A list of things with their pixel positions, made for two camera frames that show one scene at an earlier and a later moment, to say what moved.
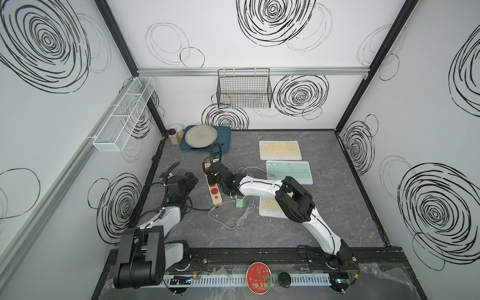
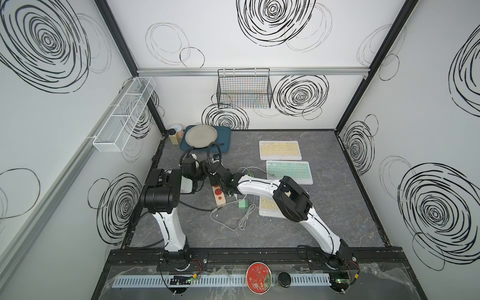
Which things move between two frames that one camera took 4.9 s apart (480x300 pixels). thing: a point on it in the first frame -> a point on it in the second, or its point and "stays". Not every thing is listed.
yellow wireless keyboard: x=275 y=150 stays
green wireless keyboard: x=299 y=170 stays
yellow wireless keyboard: x=269 y=207 stays
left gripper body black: x=187 y=186 -> x=200 y=172
